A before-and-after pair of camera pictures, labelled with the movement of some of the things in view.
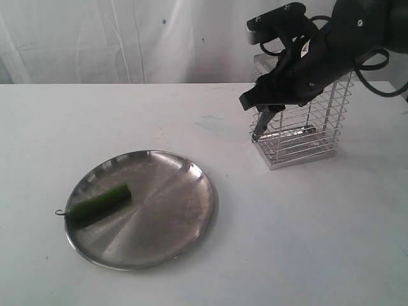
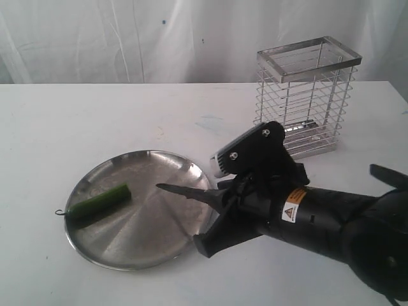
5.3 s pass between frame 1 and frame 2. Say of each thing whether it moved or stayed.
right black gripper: moved
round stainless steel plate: stayed
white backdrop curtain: stayed
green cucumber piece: stayed
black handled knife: moved
